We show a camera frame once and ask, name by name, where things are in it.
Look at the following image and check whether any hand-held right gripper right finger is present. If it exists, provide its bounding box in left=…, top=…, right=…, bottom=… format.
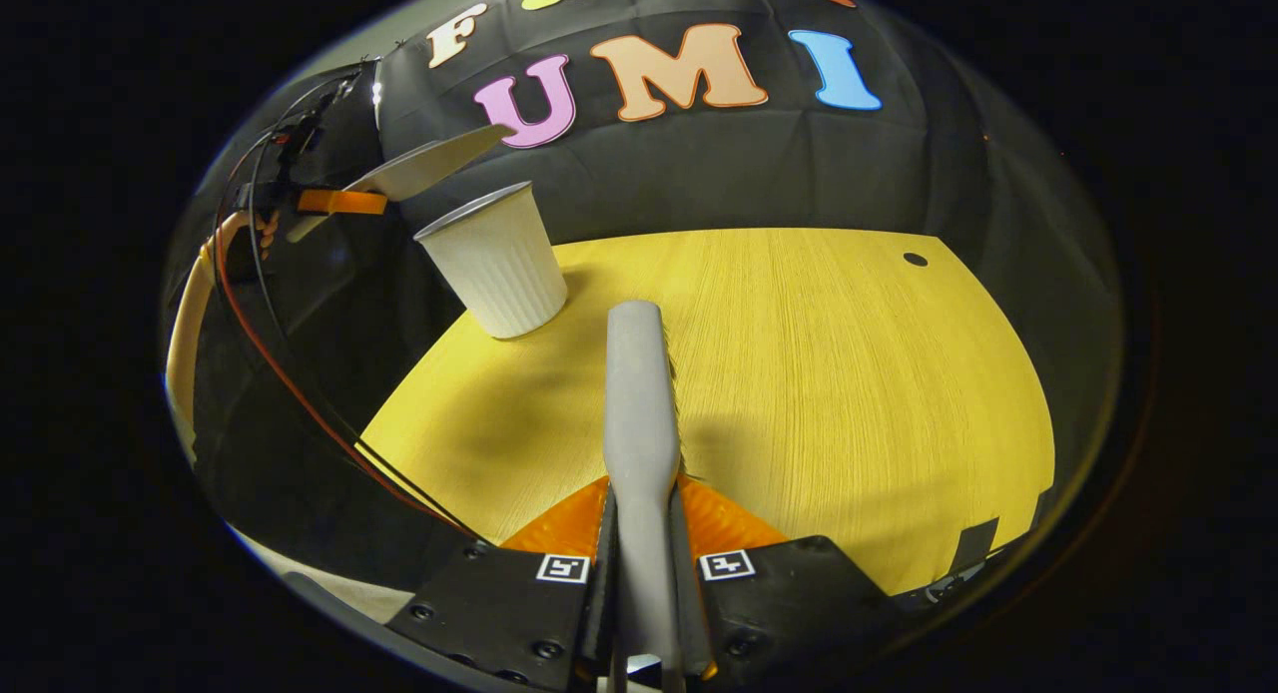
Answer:
left=674, top=473, right=900, bottom=680

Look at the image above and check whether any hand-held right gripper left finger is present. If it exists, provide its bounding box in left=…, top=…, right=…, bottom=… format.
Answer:
left=384, top=476, right=612, bottom=690

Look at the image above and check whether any grey plastic dustpan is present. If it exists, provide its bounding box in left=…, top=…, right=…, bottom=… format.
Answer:
left=288, top=124, right=515, bottom=245

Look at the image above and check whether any white ribbed garbage bin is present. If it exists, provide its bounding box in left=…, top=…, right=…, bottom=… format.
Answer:
left=414, top=181, right=568, bottom=340

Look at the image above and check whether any small grey broom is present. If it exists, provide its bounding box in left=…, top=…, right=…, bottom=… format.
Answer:
left=602, top=301, right=686, bottom=693

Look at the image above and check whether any wooden desktop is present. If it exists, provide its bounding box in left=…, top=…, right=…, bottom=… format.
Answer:
left=356, top=228, right=1056, bottom=599

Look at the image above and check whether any black backdrop cloth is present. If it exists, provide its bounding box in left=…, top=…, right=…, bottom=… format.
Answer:
left=190, top=0, right=1119, bottom=534

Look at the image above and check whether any black cable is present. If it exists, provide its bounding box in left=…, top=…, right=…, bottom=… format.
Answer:
left=245, top=74, right=485, bottom=540

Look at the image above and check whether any red cable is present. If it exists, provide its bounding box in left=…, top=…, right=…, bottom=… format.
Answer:
left=213, top=124, right=470, bottom=534

